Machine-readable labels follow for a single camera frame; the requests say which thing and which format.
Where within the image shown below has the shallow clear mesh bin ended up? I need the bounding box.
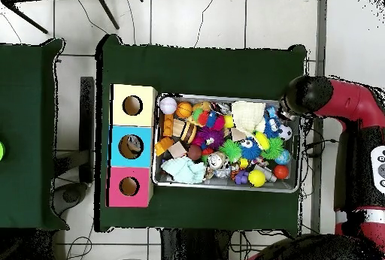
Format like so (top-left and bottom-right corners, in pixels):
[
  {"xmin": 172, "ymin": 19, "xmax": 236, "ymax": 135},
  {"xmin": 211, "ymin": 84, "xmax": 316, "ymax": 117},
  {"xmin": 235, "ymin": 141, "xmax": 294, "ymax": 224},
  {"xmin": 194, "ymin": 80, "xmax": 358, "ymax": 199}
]
[{"xmin": 151, "ymin": 92, "xmax": 304, "ymax": 194}]

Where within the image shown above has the wooden toy burger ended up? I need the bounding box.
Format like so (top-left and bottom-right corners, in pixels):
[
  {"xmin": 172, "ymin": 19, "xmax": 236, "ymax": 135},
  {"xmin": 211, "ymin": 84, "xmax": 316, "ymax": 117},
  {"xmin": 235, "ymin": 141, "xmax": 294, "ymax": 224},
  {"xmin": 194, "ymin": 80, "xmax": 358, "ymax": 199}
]
[{"xmin": 179, "ymin": 120, "xmax": 198, "ymax": 144}]

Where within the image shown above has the black power cable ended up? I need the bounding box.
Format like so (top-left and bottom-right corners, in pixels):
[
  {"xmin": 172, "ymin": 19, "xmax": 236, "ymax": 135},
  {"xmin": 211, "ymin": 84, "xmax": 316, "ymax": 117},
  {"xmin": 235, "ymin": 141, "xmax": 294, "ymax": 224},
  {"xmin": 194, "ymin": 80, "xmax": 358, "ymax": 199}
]
[{"xmin": 305, "ymin": 138, "xmax": 339, "ymax": 157}]

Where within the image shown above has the red-orange ball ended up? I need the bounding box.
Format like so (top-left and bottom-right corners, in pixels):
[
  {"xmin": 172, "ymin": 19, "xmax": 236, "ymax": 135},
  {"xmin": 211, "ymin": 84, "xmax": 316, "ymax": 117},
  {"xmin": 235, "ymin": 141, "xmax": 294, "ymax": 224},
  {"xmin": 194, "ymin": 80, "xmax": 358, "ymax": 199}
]
[{"xmin": 274, "ymin": 165, "xmax": 290, "ymax": 180}]

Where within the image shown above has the white baseball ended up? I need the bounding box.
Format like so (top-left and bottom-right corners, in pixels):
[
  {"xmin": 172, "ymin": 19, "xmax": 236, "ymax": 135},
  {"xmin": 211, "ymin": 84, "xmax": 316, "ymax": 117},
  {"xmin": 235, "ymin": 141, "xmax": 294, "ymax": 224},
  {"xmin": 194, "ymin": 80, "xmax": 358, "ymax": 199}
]
[{"xmin": 159, "ymin": 96, "xmax": 178, "ymax": 115}]

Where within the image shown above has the brown toy football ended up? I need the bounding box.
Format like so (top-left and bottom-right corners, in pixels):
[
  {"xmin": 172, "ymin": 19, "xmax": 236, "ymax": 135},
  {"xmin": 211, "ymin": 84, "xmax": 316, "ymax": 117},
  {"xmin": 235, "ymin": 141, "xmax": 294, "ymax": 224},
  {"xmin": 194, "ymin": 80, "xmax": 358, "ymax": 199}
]
[{"xmin": 187, "ymin": 144, "xmax": 203, "ymax": 162}]

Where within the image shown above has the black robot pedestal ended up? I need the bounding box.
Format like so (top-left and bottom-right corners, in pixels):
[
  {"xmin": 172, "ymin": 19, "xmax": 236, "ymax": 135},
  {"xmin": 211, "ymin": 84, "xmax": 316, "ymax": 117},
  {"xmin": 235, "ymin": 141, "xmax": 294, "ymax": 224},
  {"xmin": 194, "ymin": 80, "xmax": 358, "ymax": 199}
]
[{"xmin": 160, "ymin": 228, "xmax": 232, "ymax": 260}]

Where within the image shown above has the black-and-white soccer ball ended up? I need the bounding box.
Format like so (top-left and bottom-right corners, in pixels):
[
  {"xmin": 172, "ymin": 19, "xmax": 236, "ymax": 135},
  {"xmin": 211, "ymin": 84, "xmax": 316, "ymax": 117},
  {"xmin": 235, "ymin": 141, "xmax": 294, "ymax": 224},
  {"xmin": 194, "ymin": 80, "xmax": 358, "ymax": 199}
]
[{"xmin": 277, "ymin": 124, "xmax": 293, "ymax": 141}]

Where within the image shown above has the cream waffle cloth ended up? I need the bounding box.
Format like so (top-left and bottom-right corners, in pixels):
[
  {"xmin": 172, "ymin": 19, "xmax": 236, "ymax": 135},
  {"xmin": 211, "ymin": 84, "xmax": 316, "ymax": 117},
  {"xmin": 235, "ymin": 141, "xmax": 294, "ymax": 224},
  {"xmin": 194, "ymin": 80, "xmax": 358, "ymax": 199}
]
[{"xmin": 230, "ymin": 100, "xmax": 267, "ymax": 138}]

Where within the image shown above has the dark green tablecloth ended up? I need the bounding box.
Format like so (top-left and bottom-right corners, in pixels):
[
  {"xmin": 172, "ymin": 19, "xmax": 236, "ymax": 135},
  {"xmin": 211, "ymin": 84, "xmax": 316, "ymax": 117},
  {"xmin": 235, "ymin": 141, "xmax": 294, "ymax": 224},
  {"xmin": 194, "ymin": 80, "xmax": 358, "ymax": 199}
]
[
  {"xmin": 94, "ymin": 33, "xmax": 308, "ymax": 233},
  {"xmin": 0, "ymin": 38, "xmax": 70, "ymax": 232}
]

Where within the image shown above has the grey floor strip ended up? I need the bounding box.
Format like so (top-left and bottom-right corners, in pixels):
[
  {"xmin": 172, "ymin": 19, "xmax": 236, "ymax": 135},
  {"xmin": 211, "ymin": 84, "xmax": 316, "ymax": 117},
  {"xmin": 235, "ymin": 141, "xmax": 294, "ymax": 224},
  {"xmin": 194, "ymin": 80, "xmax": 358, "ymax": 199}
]
[{"xmin": 309, "ymin": 0, "xmax": 329, "ymax": 235}]

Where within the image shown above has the yellow ball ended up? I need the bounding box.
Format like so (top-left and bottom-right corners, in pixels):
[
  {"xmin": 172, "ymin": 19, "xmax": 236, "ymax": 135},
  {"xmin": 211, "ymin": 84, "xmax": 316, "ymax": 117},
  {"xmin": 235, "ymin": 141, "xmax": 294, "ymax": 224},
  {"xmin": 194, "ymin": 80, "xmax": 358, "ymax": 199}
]
[{"xmin": 248, "ymin": 169, "xmax": 267, "ymax": 188}]

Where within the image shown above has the mint waffle cloth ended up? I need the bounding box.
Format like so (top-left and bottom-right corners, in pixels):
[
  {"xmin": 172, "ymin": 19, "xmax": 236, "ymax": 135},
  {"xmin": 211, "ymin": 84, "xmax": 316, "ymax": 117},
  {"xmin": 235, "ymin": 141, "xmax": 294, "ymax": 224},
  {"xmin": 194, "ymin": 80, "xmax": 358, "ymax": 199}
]
[{"xmin": 160, "ymin": 156, "xmax": 207, "ymax": 185}]

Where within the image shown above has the black floor stand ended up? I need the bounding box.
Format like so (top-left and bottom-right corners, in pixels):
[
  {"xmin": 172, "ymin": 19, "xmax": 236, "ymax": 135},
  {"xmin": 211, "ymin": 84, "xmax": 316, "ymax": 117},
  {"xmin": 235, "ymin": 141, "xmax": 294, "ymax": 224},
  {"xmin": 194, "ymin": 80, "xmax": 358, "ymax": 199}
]
[{"xmin": 53, "ymin": 76, "xmax": 96, "ymax": 184}]

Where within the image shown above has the orange basketball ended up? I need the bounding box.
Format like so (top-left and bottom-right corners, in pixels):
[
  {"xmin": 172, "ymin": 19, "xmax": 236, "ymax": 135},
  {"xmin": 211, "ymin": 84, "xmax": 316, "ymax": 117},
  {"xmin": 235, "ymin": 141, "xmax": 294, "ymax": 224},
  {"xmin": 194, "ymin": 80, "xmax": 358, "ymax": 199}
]
[{"xmin": 175, "ymin": 101, "xmax": 193, "ymax": 119}]

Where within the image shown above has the grey round floor base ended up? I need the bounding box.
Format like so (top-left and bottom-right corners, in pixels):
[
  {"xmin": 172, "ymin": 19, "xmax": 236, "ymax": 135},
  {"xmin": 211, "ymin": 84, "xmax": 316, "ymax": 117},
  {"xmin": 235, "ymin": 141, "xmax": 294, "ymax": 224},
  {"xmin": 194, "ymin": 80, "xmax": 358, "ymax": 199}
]
[{"xmin": 52, "ymin": 181, "xmax": 89, "ymax": 217}]

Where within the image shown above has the black folding stand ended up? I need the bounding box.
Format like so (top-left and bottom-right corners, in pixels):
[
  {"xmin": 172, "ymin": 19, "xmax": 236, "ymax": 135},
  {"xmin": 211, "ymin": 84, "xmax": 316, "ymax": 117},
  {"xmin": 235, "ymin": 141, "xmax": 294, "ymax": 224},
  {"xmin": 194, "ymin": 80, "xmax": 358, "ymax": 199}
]
[{"xmin": 0, "ymin": 0, "xmax": 120, "ymax": 35}]

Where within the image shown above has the wooden three-hole box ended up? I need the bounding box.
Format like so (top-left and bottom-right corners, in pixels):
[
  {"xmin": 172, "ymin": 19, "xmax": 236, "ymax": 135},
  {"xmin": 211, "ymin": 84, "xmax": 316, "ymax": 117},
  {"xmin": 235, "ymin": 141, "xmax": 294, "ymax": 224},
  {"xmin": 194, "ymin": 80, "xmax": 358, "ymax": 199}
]
[{"xmin": 105, "ymin": 83, "xmax": 159, "ymax": 208}]

